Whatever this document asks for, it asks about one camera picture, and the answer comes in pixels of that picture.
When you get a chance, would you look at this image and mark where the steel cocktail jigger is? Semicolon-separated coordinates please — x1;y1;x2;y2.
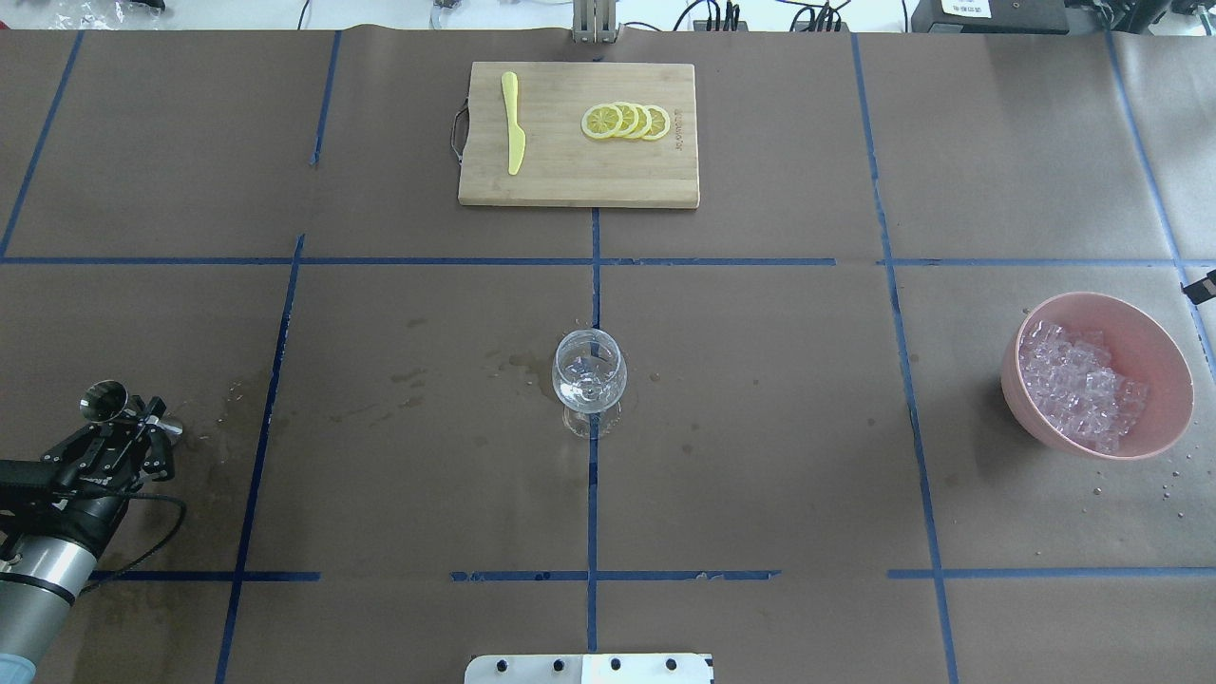
79;379;185;444

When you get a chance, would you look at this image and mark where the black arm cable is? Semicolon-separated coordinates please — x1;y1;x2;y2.
81;489;188;595

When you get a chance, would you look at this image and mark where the clear plastic bag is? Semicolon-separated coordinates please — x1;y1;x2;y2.
49;1;168;30

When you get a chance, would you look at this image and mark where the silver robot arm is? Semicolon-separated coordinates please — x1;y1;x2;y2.
1;397;182;683

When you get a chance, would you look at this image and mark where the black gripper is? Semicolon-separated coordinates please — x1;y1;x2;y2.
1;414;178;517

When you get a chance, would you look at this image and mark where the pink bowl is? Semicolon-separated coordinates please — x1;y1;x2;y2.
998;292;1197;462

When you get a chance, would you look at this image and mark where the bamboo cutting board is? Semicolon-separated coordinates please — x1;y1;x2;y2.
458;62;702;211

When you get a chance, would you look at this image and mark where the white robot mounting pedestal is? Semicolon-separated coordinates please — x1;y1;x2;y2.
465;654;715;683

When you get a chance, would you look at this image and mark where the clear ice cubes pile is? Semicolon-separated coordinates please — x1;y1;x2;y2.
1017;320;1150;456

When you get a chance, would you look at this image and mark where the black power box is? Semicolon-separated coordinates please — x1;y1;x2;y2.
910;1;1069;35

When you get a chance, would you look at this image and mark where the aluminium frame post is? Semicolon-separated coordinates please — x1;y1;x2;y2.
572;0;620;45

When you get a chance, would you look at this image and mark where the clear wine glass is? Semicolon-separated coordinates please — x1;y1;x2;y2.
551;327;627;441

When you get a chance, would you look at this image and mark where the yellow plastic knife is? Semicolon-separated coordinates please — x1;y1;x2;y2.
501;72;528;175

